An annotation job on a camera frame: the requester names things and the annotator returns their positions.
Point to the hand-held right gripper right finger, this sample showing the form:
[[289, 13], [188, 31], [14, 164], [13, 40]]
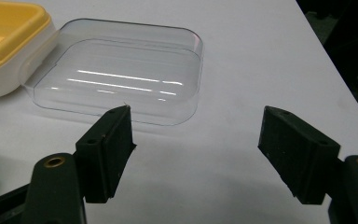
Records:
[[304, 158]]

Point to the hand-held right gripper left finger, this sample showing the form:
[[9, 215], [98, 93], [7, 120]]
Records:
[[102, 158]]

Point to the clear plastic box lid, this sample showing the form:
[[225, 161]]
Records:
[[121, 71]]

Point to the yellow and white soap box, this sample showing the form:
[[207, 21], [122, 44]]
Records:
[[9, 46]]

